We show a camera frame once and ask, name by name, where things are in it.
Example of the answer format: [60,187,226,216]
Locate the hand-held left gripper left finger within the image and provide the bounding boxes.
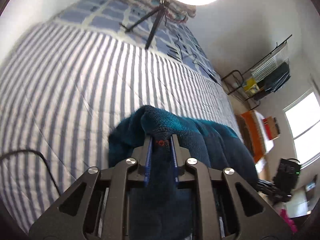
[29,135,153,240]

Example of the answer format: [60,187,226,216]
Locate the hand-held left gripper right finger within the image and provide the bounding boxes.
[171,134,293,240]

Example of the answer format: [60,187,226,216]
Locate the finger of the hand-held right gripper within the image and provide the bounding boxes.
[256,179,275,196]

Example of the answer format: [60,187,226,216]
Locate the teal plaid fleece shirt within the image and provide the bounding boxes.
[108,105,259,240]

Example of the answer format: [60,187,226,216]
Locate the dark hanging clothes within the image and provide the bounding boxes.
[260,62,291,94]

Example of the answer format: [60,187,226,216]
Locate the black metal clothes rack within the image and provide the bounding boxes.
[221,34,293,102]

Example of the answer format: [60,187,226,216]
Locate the pink cloth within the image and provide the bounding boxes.
[279,209,298,233]

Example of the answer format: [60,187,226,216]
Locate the brown cardboard box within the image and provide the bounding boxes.
[269,117,281,141]

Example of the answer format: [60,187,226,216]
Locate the red flat box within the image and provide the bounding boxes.
[262,116,272,141]

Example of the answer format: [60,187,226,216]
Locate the window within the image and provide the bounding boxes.
[282,90,320,171]

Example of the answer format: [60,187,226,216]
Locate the yellow box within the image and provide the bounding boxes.
[244,78,261,97]

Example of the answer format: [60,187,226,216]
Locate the bed with striped sheet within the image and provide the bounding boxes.
[0,21,244,234]

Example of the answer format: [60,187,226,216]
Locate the striped hanging cloth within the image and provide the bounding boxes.
[250,44,289,80]

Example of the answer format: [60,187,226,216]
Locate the black tripod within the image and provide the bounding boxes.
[119,0,170,50]

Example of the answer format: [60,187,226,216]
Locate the black ring light cable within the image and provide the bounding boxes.
[169,34,222,84]

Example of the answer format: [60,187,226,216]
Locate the thick black cable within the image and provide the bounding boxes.
[0,149,62,197]

